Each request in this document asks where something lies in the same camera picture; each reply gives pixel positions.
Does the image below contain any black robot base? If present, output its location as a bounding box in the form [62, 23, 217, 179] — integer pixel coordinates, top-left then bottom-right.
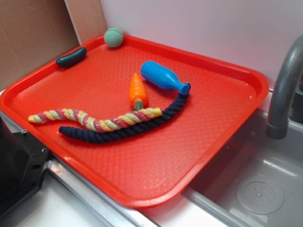
[0, 118, 50, 219]

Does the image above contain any orange toy carrot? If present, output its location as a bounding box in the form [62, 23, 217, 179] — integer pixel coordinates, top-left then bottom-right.
[129, 73, 148, 110]

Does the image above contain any blue toy bottle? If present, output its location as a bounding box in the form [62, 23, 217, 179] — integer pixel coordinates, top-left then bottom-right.
[141, 61, 191, 96]

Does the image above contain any red plastic tray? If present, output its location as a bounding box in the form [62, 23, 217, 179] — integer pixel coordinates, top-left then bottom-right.
[0, 35, 269, 208]

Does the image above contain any green knitted ball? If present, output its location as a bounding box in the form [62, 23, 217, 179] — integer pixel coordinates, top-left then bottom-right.
[104, 28, 124, 48]

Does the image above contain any dark green toy cucumber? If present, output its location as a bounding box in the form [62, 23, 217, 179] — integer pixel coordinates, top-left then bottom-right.
[55, 47, 87, 68]

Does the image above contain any grey plastic sink basin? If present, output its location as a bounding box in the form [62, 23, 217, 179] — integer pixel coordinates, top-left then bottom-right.
[184, 110, 303, 227]

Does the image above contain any grey plastic faucet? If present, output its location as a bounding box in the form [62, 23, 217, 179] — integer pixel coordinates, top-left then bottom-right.
[266, 35, 303, 140]

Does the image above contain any brown cardboard panel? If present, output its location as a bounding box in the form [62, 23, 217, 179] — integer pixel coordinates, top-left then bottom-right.
[0, 0, 107, 90]

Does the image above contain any navy blue twisted rope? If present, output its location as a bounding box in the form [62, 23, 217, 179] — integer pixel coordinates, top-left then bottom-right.
[58, 93, 190, 144]

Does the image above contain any multicolour twisted rope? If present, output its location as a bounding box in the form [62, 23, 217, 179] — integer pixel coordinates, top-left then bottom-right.
[27, 106, 163, 133]

